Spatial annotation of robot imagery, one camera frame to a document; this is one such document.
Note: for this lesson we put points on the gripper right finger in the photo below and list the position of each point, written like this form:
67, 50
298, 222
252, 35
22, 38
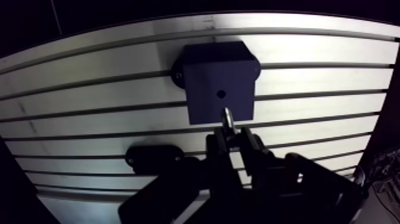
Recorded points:
281, 181

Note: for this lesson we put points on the dark blue-grey block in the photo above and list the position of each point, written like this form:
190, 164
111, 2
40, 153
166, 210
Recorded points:
218, 84

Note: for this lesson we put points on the black oval holder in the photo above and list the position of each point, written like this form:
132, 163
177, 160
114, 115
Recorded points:
154, 158

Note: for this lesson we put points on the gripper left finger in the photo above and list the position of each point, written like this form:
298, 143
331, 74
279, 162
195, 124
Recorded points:
215, 175

